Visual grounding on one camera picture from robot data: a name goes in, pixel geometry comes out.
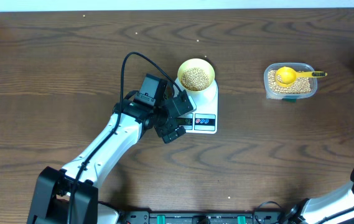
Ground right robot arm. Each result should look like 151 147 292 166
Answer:
280 169 354 224

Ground white digital kitchen scale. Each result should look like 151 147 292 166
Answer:
175 79 218 134

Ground left black cable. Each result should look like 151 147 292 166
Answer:
67 51 185 224

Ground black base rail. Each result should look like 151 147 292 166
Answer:
114 210 354 224

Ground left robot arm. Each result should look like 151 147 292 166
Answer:
27 91 196 223

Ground pale yellow bowl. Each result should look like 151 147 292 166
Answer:
177 58 216 95

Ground yellow measuring scoop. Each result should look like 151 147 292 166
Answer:
274 67 327 87

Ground clear plastic container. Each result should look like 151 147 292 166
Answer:
264 63 317 100

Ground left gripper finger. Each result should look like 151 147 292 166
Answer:
164 90 197 119
154 119 186 144

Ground soybeans in container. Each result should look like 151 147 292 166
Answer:
268 70 311 94

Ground soybeans in bowl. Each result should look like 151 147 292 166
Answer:
180 67 210 91

